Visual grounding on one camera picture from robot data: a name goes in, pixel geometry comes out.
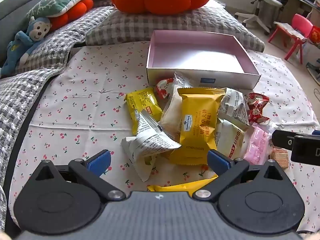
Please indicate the white packet with red label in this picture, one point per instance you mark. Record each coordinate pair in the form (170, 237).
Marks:
(228, 135)

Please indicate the grey checked quilt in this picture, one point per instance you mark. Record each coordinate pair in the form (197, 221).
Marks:
(15, 92)

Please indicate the brown wafer snack packet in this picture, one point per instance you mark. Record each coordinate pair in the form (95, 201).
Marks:
(280, 157)

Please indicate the green snowflake pillow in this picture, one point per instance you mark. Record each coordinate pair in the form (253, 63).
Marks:
(57, 0)

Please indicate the red paper bag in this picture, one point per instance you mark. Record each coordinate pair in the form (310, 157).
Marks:
(315, 36)

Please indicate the red plastic child chair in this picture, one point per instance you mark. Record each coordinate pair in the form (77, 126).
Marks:
(301, 22)

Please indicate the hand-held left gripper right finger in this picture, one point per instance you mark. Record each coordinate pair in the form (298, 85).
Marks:
(217, 162)

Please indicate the blue monkey plush toy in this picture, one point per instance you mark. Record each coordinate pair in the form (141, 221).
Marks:
(35, 30)

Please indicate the pink snack packet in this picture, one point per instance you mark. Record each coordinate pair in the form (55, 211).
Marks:
(257, 147)

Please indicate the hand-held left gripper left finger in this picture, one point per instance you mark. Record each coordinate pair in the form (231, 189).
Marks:
(101, 161)

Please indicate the large yellow snack packet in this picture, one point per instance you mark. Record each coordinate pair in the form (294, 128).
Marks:
(197, 120)
(175, 188)

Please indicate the cherry print cloth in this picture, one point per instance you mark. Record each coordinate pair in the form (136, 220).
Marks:
(75, 105)

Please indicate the newspaper print snack packet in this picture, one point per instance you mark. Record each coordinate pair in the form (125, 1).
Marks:
(233, 105)
(147, 140)

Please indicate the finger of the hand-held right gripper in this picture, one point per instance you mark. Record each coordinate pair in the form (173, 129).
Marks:
(282, 140)

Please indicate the grey checkered quilted blanket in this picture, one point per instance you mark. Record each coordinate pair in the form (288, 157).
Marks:
(125, 30)

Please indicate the small yellow snack packet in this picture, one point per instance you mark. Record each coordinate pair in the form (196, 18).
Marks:
(142, 100)

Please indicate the dark grey sofa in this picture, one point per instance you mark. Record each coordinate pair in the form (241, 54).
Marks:
(15, 0)

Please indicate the patterned cloth on chair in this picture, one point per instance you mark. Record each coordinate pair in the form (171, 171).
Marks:
(287, 28)

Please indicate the clear packet with white cake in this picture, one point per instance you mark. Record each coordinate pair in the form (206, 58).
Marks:
(172, 110)

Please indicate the wooden desk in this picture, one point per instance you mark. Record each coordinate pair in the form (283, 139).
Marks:
(300, 5)

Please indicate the pink cardboard box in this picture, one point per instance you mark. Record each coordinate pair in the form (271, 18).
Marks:
(195, 55)

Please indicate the red and white candy packet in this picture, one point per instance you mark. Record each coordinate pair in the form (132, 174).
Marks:
(162, 87)
(257, 107)

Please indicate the small orange cushion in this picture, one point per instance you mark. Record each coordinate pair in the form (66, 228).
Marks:
(75, 10)

